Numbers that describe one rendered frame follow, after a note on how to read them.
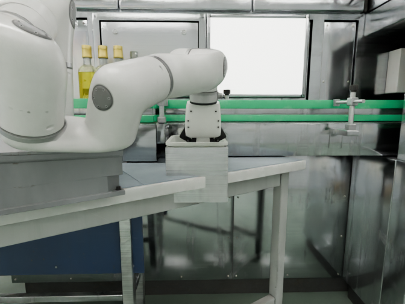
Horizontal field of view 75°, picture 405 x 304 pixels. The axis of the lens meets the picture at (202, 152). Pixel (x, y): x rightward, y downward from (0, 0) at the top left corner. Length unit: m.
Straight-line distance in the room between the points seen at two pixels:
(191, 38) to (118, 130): 0.84
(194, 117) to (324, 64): 0.78
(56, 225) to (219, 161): 0.42
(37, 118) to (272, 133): 0.80
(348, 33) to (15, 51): 1.27
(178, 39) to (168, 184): 0.71
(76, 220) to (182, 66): 0.42
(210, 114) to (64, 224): 0.44
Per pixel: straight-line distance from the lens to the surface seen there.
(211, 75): 0.55
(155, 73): 0.45
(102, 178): 0.57
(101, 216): 0.70
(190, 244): 1.35
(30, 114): 0.41
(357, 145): 1.17
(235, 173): 0.79
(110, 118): 0.41
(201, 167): 0.73
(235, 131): 1.00
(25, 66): 0.38
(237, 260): 1.41
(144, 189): 0.66
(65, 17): 0.66
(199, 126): 0.73
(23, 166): 0.56
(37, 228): 0.68
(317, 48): 1.33
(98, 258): 1.11
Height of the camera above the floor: 0.93
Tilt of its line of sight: 9 degrees down
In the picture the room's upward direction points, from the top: straight up
